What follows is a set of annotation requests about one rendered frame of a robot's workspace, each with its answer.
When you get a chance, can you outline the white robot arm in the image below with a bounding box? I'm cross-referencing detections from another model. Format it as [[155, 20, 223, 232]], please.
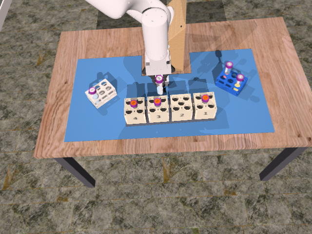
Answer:
[[85, 0, 174, 76]]

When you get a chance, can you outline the blue tube rack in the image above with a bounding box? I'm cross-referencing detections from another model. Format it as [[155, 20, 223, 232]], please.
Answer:
[[215, 69, 248, 96]]

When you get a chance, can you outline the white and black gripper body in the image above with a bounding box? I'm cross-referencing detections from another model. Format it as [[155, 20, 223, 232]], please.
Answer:
[[145, 50, 171, 66]]

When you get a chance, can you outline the blue bench mat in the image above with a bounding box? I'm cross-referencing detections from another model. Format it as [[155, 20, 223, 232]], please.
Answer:
[[64, 49, 275, 142]]

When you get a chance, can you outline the cream tube rack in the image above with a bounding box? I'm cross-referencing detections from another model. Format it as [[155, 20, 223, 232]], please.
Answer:
[[85, 80, 117, 109]]

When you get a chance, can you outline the beige bucket adapter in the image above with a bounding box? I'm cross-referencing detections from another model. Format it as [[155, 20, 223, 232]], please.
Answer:
[[192, 92, 217, 120], [170, 94, 193, 121], [124, 97, 147, 124], [147, 95, 169, 123]]

